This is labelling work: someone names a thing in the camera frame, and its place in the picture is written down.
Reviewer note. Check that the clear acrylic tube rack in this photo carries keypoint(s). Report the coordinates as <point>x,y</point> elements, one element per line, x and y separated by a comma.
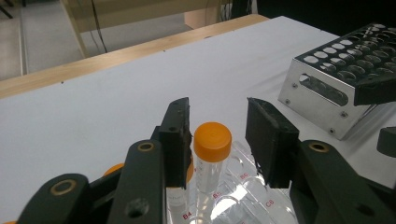
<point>249,189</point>

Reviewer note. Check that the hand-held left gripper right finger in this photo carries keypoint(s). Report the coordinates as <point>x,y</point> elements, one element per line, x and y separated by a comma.
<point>271,143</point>

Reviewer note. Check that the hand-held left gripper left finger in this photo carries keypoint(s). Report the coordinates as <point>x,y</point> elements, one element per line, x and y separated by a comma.
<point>176,149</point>

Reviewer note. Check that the metal tube rack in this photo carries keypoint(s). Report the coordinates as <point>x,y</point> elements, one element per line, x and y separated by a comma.
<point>311,105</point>

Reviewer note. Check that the orange capped clear tube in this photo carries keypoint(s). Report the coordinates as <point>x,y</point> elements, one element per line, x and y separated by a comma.
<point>6,222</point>
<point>212,140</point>
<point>114,169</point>
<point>177,199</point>

